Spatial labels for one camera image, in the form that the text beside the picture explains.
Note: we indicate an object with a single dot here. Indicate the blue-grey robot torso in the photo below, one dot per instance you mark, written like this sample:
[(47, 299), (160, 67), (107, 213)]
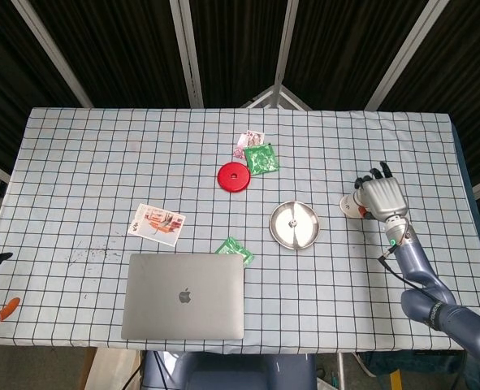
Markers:
[(231, 371)]

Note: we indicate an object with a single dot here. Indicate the red round plastic disc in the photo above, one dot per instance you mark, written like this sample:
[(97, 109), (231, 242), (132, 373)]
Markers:
[(233, 183)]

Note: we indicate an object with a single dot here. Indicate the white triangular frame base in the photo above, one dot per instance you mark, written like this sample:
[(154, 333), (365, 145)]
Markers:
[(282, 95)]

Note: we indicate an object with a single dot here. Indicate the brown cardboard box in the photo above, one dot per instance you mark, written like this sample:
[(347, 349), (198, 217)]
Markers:
[(109, 369)]

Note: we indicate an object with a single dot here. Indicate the white paper cup blue print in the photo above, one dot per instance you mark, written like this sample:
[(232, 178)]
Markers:
[(349, 205)]

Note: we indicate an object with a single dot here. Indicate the flat green sachet white print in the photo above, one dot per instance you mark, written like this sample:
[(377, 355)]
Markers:
[(260, 159)]

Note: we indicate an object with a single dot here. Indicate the light blue checkered tablecloth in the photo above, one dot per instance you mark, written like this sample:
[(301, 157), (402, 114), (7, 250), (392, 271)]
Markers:
[(81, 162)]

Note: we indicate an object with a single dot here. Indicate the illustrated orange postcard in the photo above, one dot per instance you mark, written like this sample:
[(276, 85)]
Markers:
[(158, 223)]

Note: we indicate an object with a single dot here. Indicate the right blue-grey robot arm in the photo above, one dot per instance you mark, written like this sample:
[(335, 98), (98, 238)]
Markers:
[(414, 264)]

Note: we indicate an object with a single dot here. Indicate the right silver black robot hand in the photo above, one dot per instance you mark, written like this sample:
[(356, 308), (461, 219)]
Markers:
[(386, 197)]

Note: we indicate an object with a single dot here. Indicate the white metal table leg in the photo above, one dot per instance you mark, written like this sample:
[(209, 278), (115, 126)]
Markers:
[(340, 371)]

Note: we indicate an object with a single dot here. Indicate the dark blue fabric bag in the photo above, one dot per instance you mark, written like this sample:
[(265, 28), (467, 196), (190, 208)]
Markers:
[(410, 361)]

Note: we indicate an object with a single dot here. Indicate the silver laptop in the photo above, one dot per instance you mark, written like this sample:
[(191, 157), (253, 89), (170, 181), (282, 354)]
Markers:
[(182, 276)]

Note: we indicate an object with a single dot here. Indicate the crumpled green sachet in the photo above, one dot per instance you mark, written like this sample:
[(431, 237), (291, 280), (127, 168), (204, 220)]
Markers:
[(233, 247)]

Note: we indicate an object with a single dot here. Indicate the round metal plate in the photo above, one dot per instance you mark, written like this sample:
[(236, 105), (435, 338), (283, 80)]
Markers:
[(304, 227)]

